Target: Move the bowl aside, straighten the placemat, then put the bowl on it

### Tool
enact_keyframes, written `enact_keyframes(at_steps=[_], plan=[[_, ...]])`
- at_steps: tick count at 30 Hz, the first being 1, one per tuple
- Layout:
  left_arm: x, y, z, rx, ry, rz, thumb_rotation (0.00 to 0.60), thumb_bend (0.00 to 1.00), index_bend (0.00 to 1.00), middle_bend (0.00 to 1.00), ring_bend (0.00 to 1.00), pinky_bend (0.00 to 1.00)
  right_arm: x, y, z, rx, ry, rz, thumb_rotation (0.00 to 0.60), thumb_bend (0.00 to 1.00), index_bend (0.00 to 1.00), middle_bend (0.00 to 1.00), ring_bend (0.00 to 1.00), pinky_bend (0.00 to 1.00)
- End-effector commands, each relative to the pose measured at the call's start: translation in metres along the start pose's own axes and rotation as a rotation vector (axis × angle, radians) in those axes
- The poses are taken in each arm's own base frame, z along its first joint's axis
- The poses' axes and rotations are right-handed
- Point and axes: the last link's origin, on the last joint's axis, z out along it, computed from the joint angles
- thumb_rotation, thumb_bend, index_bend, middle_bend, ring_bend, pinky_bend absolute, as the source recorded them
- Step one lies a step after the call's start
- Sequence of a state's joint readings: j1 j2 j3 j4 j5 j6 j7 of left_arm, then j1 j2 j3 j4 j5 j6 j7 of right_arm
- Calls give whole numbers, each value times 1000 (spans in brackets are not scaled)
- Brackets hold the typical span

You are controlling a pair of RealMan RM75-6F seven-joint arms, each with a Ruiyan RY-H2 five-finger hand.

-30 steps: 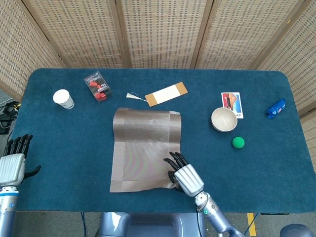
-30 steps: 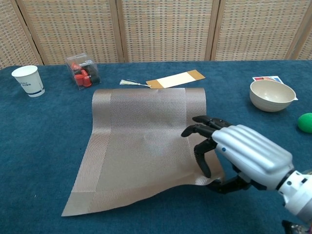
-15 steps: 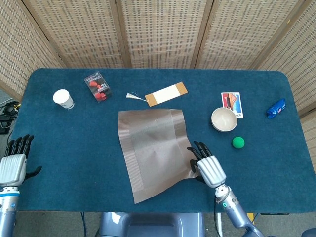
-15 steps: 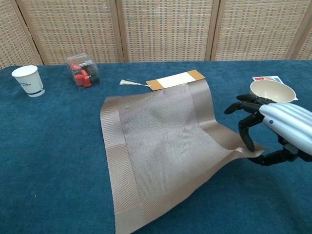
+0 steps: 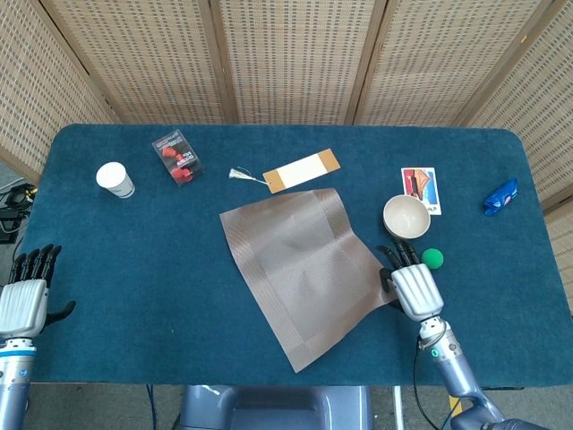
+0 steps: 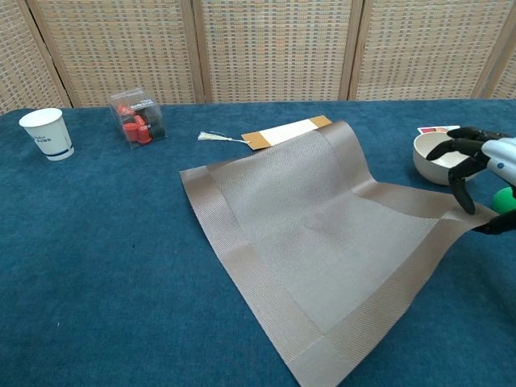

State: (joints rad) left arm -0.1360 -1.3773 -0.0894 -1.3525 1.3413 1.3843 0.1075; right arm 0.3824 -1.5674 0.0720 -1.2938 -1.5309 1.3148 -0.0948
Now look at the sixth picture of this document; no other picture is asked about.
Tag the beige bowl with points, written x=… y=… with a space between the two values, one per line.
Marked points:
x=427 y=169

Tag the green ball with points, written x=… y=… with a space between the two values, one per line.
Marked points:
x=504 y=201

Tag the white paper cup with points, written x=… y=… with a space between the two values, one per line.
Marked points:
x=48 y=137

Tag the blue tablecloth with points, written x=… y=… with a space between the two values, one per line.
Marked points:
x=101 y=242

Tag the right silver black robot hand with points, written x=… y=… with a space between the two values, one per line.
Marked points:
x=504 y=155

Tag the brown woven placemat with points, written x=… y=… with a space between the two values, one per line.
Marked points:
x=322 y=234

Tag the colourful photo postcard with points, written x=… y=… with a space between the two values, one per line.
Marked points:
x=433 y=130

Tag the brown cream bookmark with tassel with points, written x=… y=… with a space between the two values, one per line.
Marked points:
x=282 y=131

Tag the woven wooden folding screen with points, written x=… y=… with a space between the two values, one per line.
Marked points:
x=274 y=48

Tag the clear box of red caps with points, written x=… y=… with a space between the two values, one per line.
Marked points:
x=137 y=125

